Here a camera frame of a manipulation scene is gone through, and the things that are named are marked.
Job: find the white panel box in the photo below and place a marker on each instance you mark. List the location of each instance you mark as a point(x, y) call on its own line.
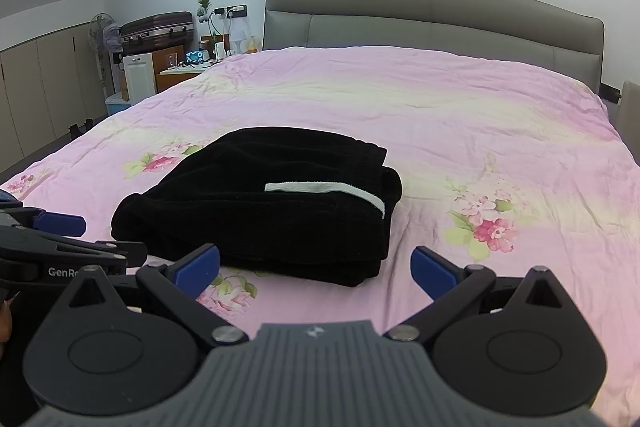
point(137, 77)

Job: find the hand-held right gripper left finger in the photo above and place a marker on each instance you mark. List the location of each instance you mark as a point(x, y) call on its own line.
point(200, 268)

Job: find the beige wardrobe cabinets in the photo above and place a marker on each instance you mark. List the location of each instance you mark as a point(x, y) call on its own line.
point(30, 92)

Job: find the blue storage box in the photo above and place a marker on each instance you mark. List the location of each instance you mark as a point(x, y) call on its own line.
point(117, 107)

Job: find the pink floral bed sheet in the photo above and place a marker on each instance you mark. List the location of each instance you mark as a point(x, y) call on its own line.
point(400, 107)

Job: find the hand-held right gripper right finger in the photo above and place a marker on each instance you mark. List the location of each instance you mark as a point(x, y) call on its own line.
point(432, 272)

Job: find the person's left hand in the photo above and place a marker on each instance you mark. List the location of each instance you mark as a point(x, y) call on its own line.
point(5, 322)

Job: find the standing fan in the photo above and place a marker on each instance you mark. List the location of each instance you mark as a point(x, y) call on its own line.
point(102, 32)

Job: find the black wall socket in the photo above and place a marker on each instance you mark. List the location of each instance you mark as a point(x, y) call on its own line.
point(237, 11)

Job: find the grey upholstered chair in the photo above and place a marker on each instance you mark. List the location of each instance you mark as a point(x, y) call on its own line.
point(631, 112)

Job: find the black pants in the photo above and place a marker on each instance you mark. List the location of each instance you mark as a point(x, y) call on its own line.
point(225, 207)

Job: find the dark brown suitcase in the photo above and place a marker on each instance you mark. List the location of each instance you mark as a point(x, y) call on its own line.
point(155, 29)

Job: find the grey padded headboard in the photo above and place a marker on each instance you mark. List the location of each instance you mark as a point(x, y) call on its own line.
point(425, 22)

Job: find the wooden nightstand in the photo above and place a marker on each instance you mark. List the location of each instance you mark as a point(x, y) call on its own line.
point(170, 79)

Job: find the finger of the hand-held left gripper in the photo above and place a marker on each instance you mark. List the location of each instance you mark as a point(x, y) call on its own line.
point(6, 196)
point(60, 224)

